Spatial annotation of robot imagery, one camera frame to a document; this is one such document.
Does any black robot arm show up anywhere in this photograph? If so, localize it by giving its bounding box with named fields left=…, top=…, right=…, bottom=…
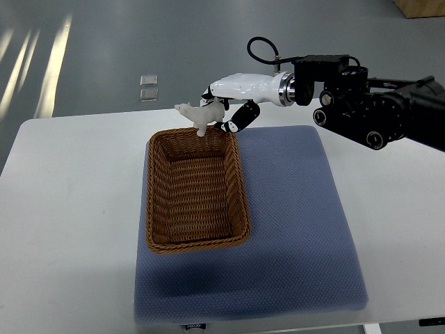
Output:
left=288, top=55, right=444, bottom=151

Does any white bear figurine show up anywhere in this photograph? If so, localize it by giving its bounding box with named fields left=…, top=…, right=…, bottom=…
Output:
left=174, top=102, right=225, bottom=137

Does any upper metal floor plate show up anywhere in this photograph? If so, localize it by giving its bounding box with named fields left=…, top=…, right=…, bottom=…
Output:
left=140, top=74, right=158, bottom=87

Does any brown wicker basket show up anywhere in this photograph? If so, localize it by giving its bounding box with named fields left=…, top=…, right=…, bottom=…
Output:
left=145, top=127, right=252, bottom=255

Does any black mat label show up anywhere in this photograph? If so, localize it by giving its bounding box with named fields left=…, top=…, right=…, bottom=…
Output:
left=184, top=324, right=207, bottom=331

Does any blue quilted mat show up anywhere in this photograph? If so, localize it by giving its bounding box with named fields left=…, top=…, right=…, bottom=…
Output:
left=134, top=126, right=368, bottom=326

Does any wooden box corner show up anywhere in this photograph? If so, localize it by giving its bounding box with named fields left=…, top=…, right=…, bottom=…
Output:
left=394, top=0, right=444, bottom=19

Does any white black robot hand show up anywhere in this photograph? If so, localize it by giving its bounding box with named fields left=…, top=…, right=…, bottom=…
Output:
left=200, top=72, right=294, bottom=133

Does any black table control panel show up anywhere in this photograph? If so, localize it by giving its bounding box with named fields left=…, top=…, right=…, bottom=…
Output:
left=419, top=317, right=445, bottom=327

